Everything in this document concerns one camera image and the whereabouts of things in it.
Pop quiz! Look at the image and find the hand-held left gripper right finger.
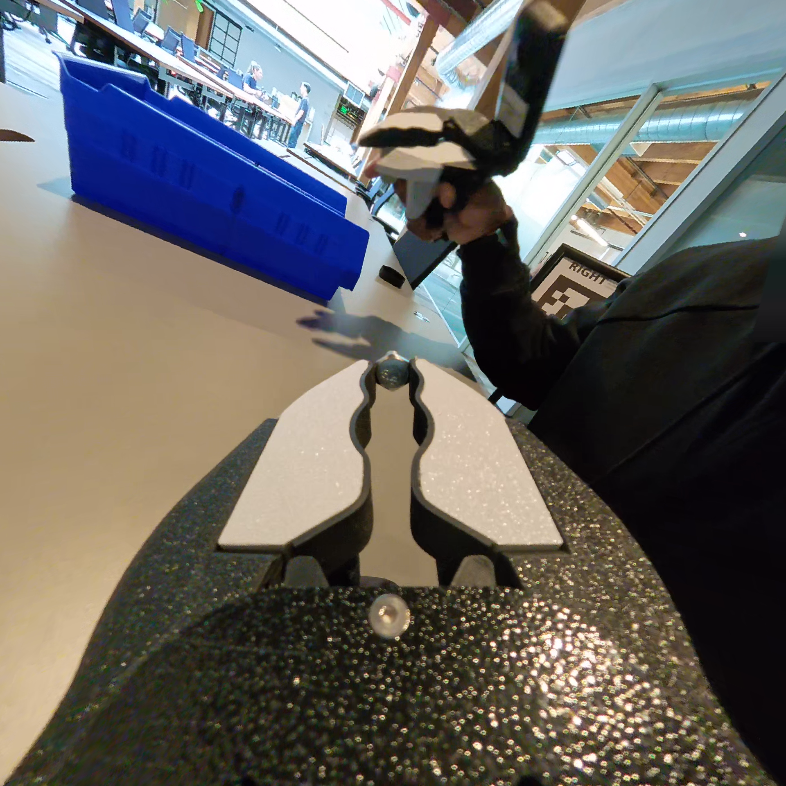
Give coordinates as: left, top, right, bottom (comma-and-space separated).
412, 360, 566, 553

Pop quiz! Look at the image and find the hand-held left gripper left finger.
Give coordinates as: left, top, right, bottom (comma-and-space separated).
219, 360, 373, 551

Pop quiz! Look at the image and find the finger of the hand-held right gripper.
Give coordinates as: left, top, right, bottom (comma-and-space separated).
357, 107, 495, 158
375, 142, 482, 224

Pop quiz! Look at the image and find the silver metal bolt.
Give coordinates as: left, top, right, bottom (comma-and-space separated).
373, 353, 412, 391

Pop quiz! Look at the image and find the blue plastic storage bin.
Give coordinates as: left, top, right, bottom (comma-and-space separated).
59, 52, 372, 304

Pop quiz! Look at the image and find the person's right forearm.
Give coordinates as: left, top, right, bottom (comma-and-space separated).
458, 221, 617, 409

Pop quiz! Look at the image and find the person's right hand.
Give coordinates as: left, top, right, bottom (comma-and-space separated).
403, 172, 514, 245

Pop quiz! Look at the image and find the black office chair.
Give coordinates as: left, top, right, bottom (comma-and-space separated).
388, 225, 458, 291

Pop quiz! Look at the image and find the framed black-white marker sign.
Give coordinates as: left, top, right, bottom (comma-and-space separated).
529, 244, 630, 323

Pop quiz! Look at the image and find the person's dark jacket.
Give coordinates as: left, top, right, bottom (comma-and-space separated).
529, 234, 786, 768

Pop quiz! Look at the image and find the wooden post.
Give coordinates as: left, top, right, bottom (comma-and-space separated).
388, 13, 443, 117

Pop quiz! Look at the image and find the metal ventilation duct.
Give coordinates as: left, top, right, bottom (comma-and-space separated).
535, 93, 775, 151

